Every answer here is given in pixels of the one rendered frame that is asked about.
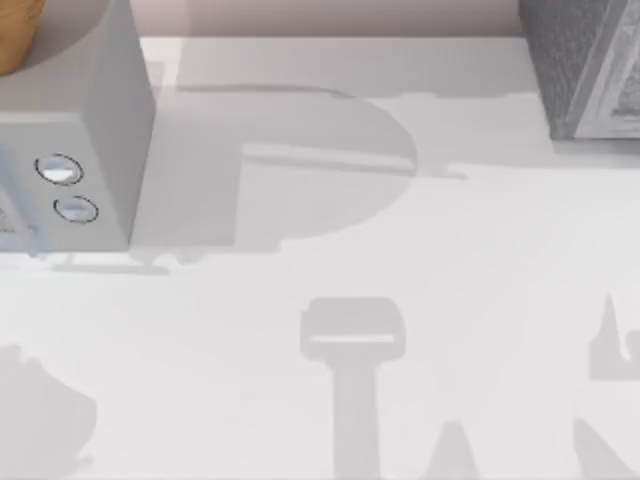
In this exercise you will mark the orange bread loaf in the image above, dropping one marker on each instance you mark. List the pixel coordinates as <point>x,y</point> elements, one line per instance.
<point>17,30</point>

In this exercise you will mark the grey cabinet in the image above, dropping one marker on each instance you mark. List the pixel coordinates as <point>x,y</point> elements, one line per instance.
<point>580,65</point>

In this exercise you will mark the pale microwave oven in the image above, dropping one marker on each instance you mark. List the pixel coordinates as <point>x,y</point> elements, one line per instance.
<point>105,125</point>

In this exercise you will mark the small microwave knob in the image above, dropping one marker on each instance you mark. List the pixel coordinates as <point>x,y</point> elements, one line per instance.
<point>76,209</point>

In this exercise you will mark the large microwave knob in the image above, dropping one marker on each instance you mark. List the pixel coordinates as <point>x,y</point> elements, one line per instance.
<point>58,169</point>

